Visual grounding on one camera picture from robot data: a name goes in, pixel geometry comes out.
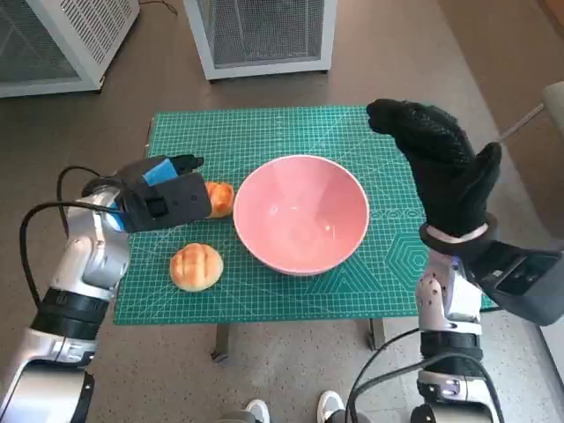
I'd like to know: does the grey metal table leg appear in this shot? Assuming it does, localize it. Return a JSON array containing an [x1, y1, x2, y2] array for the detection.
[[211, 323, 234, 363], [365, 316, 389, 353]]

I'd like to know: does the green cutting mat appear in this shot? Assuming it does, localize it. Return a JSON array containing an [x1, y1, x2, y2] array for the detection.
[[113, 104, 494, 326]]

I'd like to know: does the white shoe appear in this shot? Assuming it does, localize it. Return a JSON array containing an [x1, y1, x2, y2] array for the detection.
[[245, 399, 271, 423], [317, 390, 347, 423]]

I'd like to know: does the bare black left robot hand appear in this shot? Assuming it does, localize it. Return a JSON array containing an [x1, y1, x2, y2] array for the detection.
[[143, 153, 205, 186]]

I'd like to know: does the round toy bread bun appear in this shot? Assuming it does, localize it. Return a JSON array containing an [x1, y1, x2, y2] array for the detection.
[[169, 242, 225, 293]]

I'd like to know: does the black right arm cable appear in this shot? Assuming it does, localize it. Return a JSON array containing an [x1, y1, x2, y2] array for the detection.
[[352, 352, 506, 423], [347, 326, 422, 423]]

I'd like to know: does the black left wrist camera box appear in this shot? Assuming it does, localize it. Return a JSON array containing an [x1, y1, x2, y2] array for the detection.
[[119, 172, 212, 234]]

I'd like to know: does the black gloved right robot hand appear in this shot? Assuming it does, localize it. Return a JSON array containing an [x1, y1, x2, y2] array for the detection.
[[366, 99, 503, 239]]

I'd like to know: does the white cabinet with mesh panel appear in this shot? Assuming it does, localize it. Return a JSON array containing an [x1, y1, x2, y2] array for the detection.
[[182, 0, 338, 81]]

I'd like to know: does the long toy bread loaf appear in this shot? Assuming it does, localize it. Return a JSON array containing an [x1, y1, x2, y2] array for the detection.
[[204, 182, 235, 219]]

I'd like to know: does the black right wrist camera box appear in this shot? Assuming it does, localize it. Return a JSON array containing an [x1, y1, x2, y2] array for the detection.
[[466, 241, 564, 327]]

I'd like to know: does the white flat panel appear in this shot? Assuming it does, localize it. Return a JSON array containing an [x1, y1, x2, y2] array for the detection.
[[539, 325, 564, 397]]

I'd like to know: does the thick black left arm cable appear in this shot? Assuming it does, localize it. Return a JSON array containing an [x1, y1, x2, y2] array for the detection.
[[19, 201, 127, 309]]

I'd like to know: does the white cabinet with perforated side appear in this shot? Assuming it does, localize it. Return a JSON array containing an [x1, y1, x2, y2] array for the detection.
[[0, 0, 141, 99]]

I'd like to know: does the black floor cable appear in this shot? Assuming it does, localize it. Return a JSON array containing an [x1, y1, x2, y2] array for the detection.
[[139, 0, 178, 19]]

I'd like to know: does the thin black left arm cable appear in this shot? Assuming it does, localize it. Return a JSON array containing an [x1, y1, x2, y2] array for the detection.
[[56, 166, 109, 234]]

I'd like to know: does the grey chair with metal legs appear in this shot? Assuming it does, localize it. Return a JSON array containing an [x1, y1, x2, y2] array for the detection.
[[500, 81, 564, 241]]

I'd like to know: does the pink bowl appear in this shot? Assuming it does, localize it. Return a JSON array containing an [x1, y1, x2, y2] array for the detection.
[[232, 154, 371, 277]]

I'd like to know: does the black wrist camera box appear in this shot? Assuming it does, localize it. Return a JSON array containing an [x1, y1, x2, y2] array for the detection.
[[466, 241, 564, 327], [119, 172, 212, 234]]

